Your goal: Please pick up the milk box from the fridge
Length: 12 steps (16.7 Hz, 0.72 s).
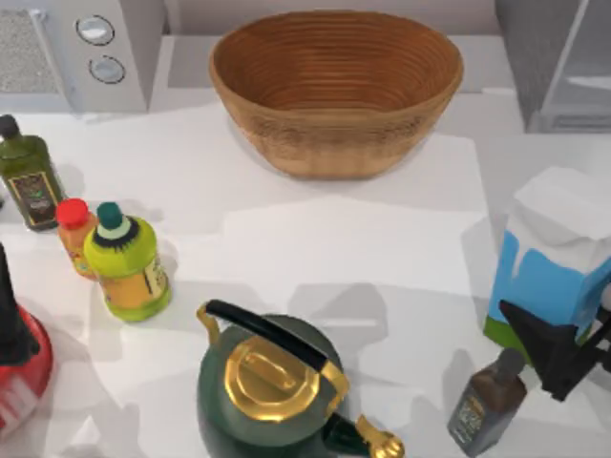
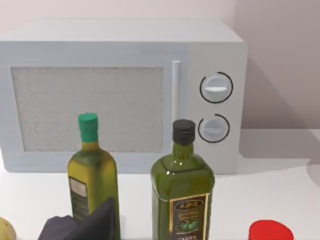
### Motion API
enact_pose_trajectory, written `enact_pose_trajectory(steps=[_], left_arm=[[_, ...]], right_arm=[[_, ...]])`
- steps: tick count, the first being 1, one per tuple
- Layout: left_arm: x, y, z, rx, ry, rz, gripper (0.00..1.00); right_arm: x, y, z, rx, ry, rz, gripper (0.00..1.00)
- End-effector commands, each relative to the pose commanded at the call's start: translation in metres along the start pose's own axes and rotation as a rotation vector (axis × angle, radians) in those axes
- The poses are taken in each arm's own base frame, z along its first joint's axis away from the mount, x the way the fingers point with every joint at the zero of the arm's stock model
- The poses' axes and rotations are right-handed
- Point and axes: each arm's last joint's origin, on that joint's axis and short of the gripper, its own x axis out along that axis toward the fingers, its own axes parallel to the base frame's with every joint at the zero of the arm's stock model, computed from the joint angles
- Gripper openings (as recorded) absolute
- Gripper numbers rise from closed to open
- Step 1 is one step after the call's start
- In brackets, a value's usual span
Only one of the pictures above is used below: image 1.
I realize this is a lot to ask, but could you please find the brown woven basket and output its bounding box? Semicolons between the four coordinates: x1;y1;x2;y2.
208;10;465;182

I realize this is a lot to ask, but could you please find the blue and white carton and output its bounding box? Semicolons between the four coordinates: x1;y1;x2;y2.
482;165;611;366

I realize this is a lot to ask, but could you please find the green kettle with gold lid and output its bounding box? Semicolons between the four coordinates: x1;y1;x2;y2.
196;299;407;458

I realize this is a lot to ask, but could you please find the dark green oil bottle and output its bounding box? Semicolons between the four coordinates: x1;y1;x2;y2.
0;114;68;234

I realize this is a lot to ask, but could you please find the red and white bottle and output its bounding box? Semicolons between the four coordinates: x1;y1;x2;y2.
0;294;54;431

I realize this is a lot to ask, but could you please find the yellow-green bottle with green cap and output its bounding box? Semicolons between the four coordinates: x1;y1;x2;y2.
82;200;174;323

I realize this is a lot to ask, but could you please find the orange bottle with red cap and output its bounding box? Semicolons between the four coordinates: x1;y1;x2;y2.
54;198;102;282

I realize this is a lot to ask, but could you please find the brown bottle with grey cap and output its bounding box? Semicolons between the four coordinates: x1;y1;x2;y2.
446;347;529;457

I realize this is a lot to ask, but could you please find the round microwave knob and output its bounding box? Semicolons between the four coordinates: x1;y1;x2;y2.
75;14;117;47
88;54;128;86

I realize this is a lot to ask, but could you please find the pale microwave oven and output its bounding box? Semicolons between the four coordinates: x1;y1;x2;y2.
0;0;166;115

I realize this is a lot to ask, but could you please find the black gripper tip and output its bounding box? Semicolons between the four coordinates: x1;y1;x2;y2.
0;242;42;369

